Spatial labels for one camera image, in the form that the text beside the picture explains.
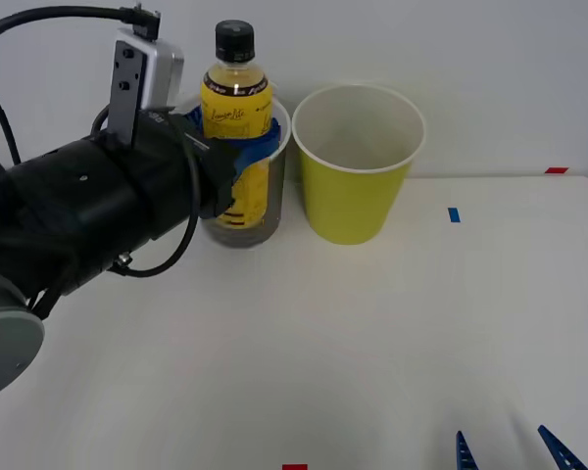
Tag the yellow-green plastic waste bin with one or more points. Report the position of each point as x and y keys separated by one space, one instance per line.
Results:
x=353 y=205

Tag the yellow bottle with black cap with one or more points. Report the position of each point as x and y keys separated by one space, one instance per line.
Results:
x=232 y=103

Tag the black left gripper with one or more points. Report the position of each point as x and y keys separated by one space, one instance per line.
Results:
x=171 y=166

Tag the grey plastic waste bin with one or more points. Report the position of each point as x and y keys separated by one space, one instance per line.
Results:
x=274 y=196

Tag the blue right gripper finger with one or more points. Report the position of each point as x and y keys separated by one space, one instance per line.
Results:
x=463 y=455
x=561 y=453

